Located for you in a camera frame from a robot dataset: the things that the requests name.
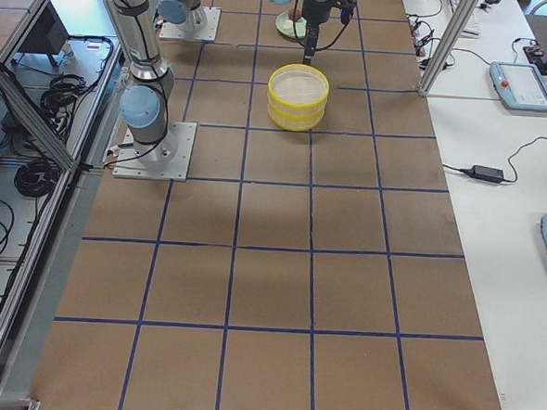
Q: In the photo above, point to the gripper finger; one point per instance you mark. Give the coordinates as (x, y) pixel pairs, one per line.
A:
(307, 57)
(314, 45)

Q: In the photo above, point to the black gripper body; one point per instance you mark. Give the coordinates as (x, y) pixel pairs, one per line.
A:
(314, 10)

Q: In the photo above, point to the yellow steamer layer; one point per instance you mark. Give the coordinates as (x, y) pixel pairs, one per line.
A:
(297, 89)
(294, 122)

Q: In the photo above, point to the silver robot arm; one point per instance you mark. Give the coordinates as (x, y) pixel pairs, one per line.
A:
(188, 15)
(144, 104)

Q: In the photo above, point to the light green plate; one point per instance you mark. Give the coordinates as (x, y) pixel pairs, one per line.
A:
(299, 30)

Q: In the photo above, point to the brown bun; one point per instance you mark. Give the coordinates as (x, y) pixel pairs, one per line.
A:
(293, 14)

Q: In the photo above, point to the far teach pendant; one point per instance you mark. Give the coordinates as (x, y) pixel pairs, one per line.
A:
(520, 86)

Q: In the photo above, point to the black power adapter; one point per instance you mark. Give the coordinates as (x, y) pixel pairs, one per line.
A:
(484, 173)

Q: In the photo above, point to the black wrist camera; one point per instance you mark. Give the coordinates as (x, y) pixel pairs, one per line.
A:
(346, 8)

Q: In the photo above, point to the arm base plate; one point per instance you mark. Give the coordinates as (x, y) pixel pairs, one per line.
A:
(169, 32)
(169, 160)

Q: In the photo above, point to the aluminium frame post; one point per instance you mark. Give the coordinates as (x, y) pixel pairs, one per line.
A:
(448, 40)

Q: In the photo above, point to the aluminium side rail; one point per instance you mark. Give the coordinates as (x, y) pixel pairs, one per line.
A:
(23, 110)

